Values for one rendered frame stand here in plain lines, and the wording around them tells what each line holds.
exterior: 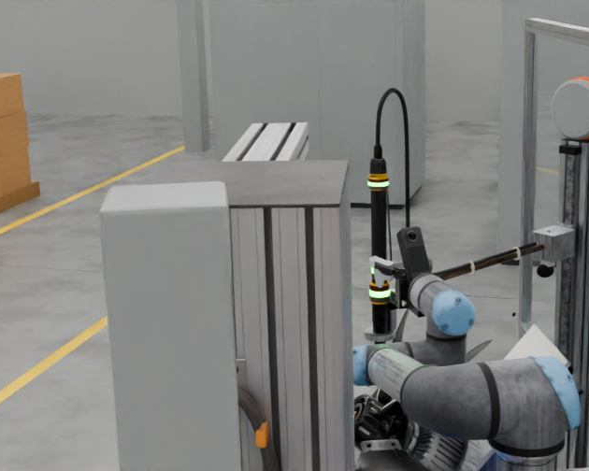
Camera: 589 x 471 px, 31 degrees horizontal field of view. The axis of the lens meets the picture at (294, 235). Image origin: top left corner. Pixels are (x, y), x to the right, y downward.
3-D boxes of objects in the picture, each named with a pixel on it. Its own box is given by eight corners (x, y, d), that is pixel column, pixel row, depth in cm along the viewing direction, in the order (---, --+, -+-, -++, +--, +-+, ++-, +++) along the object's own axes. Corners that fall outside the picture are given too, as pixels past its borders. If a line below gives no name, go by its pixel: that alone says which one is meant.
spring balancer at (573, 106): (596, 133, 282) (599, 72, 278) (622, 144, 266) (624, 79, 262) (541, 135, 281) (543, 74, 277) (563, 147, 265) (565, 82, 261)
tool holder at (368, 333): (386, 326, 245) (385, 285, 242) (409, 334, 239) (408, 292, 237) (357, 335, 239) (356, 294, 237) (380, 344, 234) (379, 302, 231)
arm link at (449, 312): (438, 344, 194) (438, 299, 191) (416, 324, 204) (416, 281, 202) (478, 338, 195) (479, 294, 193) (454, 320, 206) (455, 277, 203)
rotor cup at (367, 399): (368, 450, 264) (328, 422, 261) (406, 406, 262) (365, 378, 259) (378, 478, 250) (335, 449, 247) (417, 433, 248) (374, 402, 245)
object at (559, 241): (555, 252, 281) (556, 221, 279) (578, 257, 276) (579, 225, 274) (530, 260, 275) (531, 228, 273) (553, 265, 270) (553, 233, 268)
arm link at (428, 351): (403, 381, 205) (402, 327, 202) (459, 376, 207) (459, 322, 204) (414, 397, 198) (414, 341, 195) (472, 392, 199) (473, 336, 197)
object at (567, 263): (557, 369, 290) (566, 143, 274) (573, 374, 286) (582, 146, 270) (551, 372, 288) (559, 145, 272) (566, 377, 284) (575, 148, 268)
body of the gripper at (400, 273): (388, 300, 219) (409, 319, 208) (387, 260, 217) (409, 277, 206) (423, 296, 221) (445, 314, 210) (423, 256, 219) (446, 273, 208)
